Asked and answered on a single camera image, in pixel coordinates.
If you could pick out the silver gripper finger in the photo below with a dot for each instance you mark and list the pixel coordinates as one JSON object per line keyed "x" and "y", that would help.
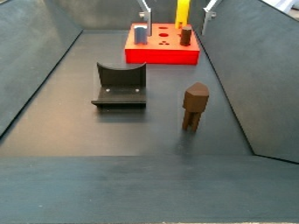
{"x": 146, "y": 13}
{"x": 210, "y": 14}

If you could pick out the brown three-prong block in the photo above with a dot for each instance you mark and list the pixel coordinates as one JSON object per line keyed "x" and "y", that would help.
{"x": 197, "y": 96}

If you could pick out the yellow two-prong block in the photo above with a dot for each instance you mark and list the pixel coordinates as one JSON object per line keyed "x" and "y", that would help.
{"x": 182, "y": 13}

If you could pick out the red peg board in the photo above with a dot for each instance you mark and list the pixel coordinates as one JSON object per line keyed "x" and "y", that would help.
{"x": 163, "y": 48}

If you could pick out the blue notched block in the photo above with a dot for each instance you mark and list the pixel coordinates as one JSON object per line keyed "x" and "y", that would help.
{"x": 141, "y": 34}

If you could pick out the brown hexagonal peg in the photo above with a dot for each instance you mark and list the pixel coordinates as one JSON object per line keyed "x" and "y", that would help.
{"x": 186, "y": 35}

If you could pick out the black curved stand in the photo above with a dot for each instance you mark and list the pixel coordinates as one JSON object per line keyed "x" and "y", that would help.
{"x": 122, "y": 86}

